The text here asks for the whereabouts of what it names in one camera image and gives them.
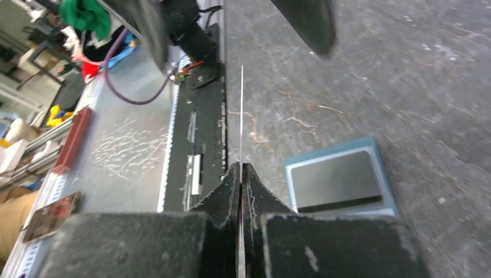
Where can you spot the person in black shirt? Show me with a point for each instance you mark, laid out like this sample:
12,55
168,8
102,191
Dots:
16,205

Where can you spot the white credit card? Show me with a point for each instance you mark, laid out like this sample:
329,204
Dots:
241,252

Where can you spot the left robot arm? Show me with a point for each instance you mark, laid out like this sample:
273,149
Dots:
162,23

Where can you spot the smartphone on table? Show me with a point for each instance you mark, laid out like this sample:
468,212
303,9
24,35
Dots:
46,220

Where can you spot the red box on table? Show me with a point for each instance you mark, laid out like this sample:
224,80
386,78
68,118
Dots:
76,135

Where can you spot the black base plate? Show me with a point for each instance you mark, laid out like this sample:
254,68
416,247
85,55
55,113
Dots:
197,160

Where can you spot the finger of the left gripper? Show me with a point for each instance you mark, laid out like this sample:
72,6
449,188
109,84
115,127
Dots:
313,20

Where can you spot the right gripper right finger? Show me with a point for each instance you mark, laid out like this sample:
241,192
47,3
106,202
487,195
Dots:
281,243

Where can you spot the colourful clothes pile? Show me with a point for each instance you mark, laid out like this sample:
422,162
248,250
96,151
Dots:
91,31

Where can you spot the black credit card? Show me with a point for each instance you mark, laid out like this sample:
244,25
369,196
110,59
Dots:
345,182

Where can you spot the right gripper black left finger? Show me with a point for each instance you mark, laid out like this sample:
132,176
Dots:
201,242

